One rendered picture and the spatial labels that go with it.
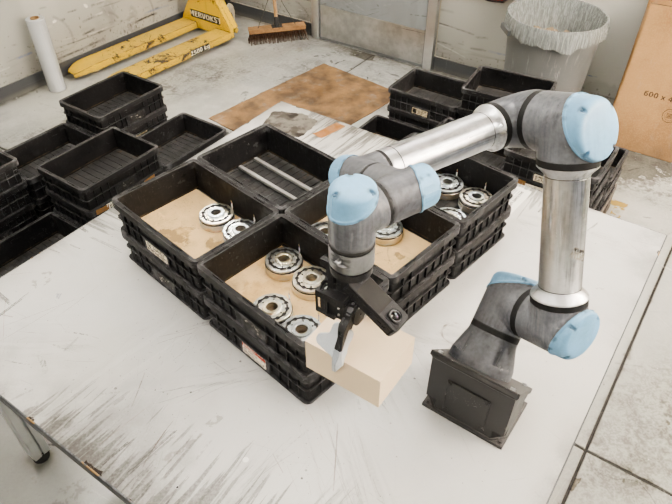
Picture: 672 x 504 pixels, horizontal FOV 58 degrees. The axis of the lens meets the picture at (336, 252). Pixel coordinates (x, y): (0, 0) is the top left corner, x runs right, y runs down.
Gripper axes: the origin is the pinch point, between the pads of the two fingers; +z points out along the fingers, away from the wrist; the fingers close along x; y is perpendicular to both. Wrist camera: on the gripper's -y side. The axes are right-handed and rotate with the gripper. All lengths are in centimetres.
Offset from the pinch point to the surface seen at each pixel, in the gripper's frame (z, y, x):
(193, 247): 26, 70, -22
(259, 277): 26, 47, -24
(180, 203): 26, 88, -35
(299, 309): 26.6, 31.0, -20.4
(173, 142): 71, 177, -107
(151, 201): 23, 92, -28
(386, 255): 27, 23, -51
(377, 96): 109, 157, -268
